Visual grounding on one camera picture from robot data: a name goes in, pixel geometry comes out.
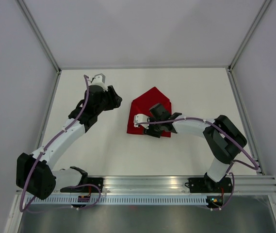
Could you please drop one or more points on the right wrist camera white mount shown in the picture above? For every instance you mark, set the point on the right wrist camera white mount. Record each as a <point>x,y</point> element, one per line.
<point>141,120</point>

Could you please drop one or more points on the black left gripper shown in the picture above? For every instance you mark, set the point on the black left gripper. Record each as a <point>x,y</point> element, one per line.
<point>115,102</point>

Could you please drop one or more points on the right aluminium frame post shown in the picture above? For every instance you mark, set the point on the right aluminium frame post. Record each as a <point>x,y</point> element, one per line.
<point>250,32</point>

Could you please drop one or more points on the left aluminium frame post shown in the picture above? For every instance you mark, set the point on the left aluminium frame post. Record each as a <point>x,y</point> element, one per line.
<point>39,36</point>

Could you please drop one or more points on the red cloth napkin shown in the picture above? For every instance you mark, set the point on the red cloth napkin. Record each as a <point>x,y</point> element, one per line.
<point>142,105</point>

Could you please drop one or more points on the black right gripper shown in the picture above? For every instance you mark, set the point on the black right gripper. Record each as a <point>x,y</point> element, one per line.
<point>149,131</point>

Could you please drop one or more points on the aluminium mounting rail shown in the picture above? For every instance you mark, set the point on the aluminium mounting rail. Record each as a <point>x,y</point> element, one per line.
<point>177,185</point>

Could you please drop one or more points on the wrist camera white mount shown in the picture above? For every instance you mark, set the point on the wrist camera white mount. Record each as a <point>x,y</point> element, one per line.
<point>99,80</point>
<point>141,120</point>

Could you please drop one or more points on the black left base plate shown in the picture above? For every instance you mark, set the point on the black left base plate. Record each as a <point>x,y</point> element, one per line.
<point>97,182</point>

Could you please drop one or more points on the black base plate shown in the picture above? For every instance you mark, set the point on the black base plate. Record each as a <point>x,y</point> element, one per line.
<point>201,185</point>
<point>97,182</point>

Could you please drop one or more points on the aluminium frame post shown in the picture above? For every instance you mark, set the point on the aluminium frame post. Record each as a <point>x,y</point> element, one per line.
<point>250,32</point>
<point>39,36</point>

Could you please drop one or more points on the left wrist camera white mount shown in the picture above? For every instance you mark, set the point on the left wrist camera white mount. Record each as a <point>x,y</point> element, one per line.
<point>99,80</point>

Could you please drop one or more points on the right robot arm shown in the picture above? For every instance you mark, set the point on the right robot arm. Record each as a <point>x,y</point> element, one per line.
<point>222,136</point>

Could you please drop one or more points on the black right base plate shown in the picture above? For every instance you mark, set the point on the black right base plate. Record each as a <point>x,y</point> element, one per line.
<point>201,185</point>

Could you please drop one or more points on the slotted cable duct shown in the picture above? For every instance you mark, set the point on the slotted cable duct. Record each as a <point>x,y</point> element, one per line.
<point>124,200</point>

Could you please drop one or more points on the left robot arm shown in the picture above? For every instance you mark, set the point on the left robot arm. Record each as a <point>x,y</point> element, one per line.
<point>35,171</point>

